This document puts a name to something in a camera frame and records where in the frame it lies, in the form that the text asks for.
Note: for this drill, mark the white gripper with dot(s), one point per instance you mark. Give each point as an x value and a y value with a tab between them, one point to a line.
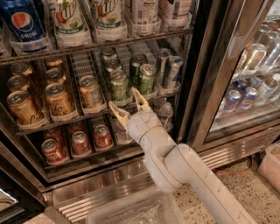
143	122

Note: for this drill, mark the green can lane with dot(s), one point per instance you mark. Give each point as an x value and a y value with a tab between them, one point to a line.
119	85
146	79
136	60

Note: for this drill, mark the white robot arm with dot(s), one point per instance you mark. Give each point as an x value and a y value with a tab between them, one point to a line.
172	165

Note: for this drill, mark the right red can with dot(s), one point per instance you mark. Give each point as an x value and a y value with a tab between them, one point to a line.
102	137

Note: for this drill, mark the red can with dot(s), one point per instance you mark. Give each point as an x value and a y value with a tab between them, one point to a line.
53	133
102	137
80	143
76	126
53	151

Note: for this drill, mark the third-row orange LaCroix can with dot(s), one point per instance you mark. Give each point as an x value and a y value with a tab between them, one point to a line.
90	91

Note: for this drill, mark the middle green can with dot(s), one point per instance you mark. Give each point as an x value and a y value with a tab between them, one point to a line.
113	64

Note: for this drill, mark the green can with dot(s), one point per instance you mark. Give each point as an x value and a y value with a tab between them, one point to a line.
107	53
113	64

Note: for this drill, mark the back middle red can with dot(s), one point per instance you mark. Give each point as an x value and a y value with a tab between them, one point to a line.
76	126

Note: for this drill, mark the back green can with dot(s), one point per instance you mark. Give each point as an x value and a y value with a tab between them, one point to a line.
107	53

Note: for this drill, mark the right slim silver can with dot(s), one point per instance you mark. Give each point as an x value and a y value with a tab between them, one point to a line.
172	72

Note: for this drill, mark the front middle red can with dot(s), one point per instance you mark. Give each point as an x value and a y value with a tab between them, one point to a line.
80	143

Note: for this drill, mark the front second-row orange LaCroix can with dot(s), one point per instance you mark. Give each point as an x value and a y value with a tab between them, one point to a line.
58	99

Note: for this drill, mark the second-row orange lacroix can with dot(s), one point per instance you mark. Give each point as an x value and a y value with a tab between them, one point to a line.
55	75
53	62
58	99

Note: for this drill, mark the back left red can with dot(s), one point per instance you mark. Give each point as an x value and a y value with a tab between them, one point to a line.
53	133

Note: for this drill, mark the middle second-row orange LaCroix can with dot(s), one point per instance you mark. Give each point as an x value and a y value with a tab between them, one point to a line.
55	75

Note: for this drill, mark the front left red can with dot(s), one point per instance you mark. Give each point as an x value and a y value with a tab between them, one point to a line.
53	151

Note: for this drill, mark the back second-row orange LaCroix can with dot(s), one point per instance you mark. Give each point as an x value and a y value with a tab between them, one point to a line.
53	62

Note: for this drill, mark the right 7UP zero sugar can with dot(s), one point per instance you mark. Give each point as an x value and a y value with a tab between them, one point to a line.
106	13

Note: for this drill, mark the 7up zero sugar can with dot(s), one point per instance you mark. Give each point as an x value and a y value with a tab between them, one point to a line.
106	13
66	15

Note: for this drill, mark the left Pepsi can behind glass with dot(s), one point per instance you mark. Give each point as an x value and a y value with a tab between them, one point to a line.
232	98

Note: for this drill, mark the pepsi can behind glass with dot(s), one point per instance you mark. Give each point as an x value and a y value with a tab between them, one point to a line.
232	98
249	94

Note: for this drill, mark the front left orange LaCroix can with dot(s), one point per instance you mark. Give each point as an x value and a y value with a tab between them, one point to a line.
24	107

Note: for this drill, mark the steel glass fridge door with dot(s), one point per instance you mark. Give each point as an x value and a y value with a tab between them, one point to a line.
229	51

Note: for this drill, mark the steel fridge base grille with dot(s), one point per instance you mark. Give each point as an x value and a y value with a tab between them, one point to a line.
235	164

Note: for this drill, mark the left 7UP zero sugar can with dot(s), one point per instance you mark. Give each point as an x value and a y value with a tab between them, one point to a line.
66	15

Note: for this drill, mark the middle left orange LaCroix can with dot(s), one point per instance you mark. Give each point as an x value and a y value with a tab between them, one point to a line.
18	82

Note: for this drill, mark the right Pepsi can behind glass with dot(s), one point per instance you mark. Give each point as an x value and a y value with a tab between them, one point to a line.
249	94

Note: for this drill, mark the back left orange LaCroix can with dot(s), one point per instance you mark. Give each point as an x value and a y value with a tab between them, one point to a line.
23	68

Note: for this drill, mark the blue Pepsi can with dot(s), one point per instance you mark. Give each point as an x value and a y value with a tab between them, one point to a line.
23	19

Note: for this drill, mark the left water bottle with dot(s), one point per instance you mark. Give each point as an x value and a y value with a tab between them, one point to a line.
121	135

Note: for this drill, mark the water bottle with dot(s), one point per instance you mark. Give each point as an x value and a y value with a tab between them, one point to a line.
121	135
164	113

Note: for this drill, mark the right water bottle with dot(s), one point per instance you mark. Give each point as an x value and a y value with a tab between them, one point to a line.
164	113

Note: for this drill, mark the clear plastic bin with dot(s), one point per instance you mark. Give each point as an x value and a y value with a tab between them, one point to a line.
149	206

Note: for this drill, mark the pink plastic container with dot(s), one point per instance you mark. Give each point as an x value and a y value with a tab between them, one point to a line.
270	165

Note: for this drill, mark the middle wire fridge shelf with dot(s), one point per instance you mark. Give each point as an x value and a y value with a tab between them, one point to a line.
81	113

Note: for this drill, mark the wire fridge shelf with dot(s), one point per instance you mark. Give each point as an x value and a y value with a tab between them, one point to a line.
91	47
81	113

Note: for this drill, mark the upper wire fridge shelf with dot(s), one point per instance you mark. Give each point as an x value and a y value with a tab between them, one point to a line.
91	47

